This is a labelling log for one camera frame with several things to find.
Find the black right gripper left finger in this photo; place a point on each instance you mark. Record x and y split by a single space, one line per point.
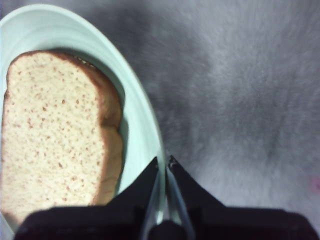
105 222

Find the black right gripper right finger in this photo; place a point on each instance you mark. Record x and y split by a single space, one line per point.
237 225

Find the large toasted bread slice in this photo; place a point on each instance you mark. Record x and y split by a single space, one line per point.
55 130

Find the pale green round plate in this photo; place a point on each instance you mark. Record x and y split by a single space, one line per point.
140 120

